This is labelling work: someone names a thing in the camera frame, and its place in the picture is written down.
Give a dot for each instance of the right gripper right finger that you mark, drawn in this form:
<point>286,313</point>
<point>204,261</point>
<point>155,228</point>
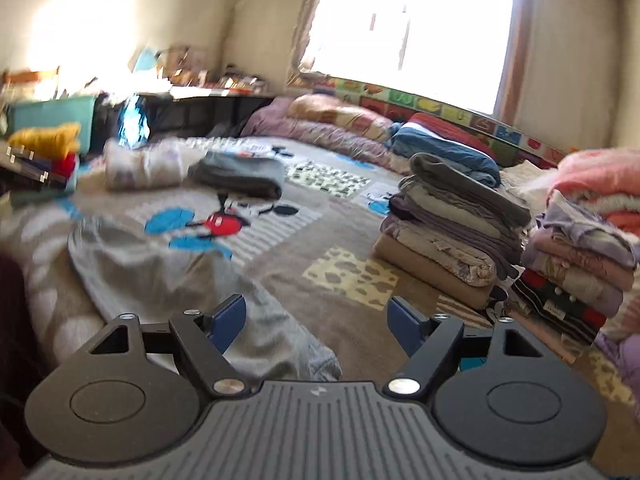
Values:
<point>431,344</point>

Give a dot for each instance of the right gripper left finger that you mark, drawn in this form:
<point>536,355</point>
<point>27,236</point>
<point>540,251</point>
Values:
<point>201,338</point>

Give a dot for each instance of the light grey sweatpants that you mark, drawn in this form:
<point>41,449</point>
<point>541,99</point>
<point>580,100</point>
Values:
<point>124,272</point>

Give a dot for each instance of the tan folded blanket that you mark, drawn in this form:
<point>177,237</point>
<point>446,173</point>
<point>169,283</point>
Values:
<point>432,273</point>

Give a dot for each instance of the floral folded sheet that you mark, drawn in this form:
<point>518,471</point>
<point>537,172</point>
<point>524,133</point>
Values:
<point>467,263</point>

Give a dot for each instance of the black striped folded garment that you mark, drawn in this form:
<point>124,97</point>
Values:
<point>537,296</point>

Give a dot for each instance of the Mickey Mouse fleece blanket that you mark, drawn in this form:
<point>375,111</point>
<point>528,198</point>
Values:
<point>312,252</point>

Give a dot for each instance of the grey-green folded garment top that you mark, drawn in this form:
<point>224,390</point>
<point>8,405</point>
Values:
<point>433,170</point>

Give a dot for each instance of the dark grey folded pants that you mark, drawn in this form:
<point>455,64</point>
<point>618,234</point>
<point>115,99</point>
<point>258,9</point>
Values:
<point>261,177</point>

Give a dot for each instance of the cream floral folded quilt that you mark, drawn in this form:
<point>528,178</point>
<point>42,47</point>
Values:
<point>156,165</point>

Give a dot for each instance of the blue folded blanket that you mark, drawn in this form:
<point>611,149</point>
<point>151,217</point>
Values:
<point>410,138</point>

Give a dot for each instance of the colourful alphabet play mat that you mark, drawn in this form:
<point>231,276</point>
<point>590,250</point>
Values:
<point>510,145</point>

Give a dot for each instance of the red folded garment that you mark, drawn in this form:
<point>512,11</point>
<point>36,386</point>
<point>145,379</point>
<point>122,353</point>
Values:
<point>64,167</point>

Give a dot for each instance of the black low desk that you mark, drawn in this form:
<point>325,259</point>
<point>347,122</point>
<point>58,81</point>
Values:
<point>210,115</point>

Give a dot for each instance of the purple floral quilt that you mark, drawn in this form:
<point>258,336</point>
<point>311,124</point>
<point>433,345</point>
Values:
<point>271,120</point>

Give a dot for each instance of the pink folded quilt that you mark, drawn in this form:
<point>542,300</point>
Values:
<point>605,182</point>

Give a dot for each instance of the yellow folded garment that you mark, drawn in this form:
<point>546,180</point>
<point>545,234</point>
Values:
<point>49,142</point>

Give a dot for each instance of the teal storage box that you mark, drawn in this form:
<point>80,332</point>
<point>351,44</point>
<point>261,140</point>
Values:
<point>52,113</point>

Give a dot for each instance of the sheer window curtain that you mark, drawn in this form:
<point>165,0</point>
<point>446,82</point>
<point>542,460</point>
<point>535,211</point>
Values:
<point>301,36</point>

